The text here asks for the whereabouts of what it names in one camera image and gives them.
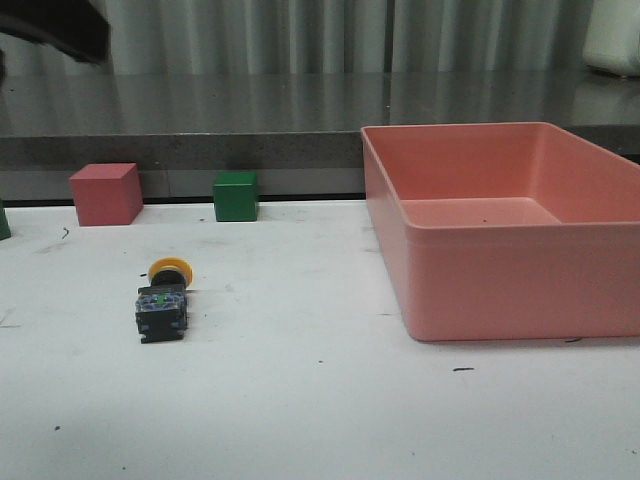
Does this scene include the pink plastic bin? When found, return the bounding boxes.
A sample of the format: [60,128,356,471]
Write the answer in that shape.
[361,122,639,342]

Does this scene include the green cube left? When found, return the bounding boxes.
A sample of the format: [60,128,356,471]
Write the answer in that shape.
[0,200,12,240]

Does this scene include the pink cube by ledge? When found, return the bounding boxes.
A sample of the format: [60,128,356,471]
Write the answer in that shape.
[69,163,143,226]

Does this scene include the white appliance on counter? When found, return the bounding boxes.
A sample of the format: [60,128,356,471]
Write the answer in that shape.
[582,0,639,77]

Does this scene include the green cube right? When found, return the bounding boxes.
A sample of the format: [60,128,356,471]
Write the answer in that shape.
[213,171,259,222]

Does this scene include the grey stone counter ledge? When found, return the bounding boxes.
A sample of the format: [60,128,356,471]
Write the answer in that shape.
[1,70,639,204]

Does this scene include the green cube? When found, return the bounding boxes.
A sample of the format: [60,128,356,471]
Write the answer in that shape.
[0,200,12,240]
[213,171,259,222]

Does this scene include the yellow mushroom push button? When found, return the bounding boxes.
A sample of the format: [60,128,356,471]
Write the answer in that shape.
[135,257,193,344]

